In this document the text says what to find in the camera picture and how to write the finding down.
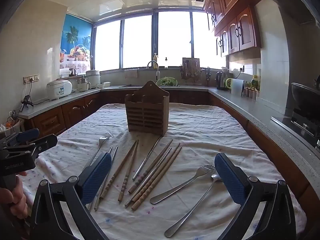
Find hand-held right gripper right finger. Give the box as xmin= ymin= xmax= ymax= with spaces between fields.
xmin=214 ymin=152 xmax=297 ymax=240

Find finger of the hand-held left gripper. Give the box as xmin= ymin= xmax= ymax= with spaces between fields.
xmin=0 ymin=128 xmax=40 ymax=148
xmin=24 ymin=133 xmax=58 ymax=158

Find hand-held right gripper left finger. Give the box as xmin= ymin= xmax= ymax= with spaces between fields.
xmin=29 ymin=152 xmax=113 ymax=240

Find wooden slatted utensil holder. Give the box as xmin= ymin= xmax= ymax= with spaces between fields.
xmin=124 ymin=80 xmax=170 ymax=137

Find person's left hand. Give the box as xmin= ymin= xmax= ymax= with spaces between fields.
xmin=0 ymin=171 xmax=28 ymax=220

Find plastic bag with oranges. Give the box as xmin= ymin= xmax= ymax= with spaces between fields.
xmin=0 ymin=110 xmax=21 ymax=140

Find wooden chopstick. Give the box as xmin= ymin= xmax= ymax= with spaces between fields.
xmin=94 ymin=140 xmax=137 ymax=210
xmin=131 ymin=143 xmax=181 ymax=204
xmin=131 ymin=146 xmax=183 ymax=211
xmin=128 ymin=139 xmax=174 ymax=194
xmin=118 ymin=141 xmax=139 ymax=202

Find phone on small tripod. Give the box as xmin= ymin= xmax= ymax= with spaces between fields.
xmin=20 ymin=95 xmax=34 ymax=112

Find small metal fork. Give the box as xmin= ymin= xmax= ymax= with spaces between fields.
xmin=84 ymin=137 xmax=110 ymax=168

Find wooden lower cabinets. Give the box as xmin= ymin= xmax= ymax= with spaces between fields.
xmin=22 ymin=90 xmax=320 ymax=220

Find wooden cabinets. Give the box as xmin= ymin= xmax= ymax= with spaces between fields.
xmin=203 ymin=0 xmax=265 ymax=57
xmin=22 ymin=90 xmax=320 ymax=220

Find metal spoon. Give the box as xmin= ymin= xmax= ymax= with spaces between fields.
xmin=164 ymin=174 xmax=223 ymax=238

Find white rice cooker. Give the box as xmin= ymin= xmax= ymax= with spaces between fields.
xmin=46 ymin=79 xmax=73 ymax=101

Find large metal fork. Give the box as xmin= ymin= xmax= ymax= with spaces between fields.
xmin=150 ymin=165 xmax=216 ymax=204

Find white dotted tablecloth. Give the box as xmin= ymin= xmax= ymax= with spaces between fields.
xmin=19 ymin=103 xmax=307 ymax=240

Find white soy milk maker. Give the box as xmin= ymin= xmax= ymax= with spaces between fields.
xmin=77 ymin=77 xmax=91 ymax=92

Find grey kitchen countertop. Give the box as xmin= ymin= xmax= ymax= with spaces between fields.
xmin=17 ymin=84 xmax=320 ymax=198

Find white electric steamer pot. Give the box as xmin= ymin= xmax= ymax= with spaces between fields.
xmin=85 ymin=69 xmax=102 ymax=89

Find row of spice jars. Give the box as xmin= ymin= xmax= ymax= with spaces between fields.
xmin=244 ymin=87 xmax=258 ymax=100

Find black gas stove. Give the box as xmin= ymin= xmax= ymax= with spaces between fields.
xmin=271 ymin=110 xmax=320 ymax=150

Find white translucent plastic jug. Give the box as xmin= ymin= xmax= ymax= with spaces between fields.
xmin=230 ymin=78 xmax=245 ymax=96

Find dark electric kettle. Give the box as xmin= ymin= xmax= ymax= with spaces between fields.
xmin=216 ymin=71 xmax=228 ymax=90

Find steel kitchen sink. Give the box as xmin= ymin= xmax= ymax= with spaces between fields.
xmin=119 ymin=84 xmax=180 ymax=88

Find palm and fruit poster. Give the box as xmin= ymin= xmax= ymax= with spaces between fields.
xmin=59 ymin=14 xmax=93 ymax=72

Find green colander with vegetables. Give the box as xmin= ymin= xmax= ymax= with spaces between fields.
xmin=156 ymin=77 xmax=178 ymax=87

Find dish rack with cutting board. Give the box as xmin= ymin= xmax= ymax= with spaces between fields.
xmin=180 ymin=57 xmax=202 ymax=85

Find metal sink faucet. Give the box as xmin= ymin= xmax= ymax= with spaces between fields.
xmin=146 ymin=60 xmax=160 ymax=80

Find kitchen window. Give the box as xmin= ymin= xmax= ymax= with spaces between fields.
xmin=94 ymin=9 xmax=227 ymax=72

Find wooden upper cabinets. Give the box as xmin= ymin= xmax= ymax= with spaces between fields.
xmin=203 ymin=0 xmax=265 ymax=57

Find wall power socket strip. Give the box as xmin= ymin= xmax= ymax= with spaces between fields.
xmin=23 ymin=74 xmax=40 ymax=84

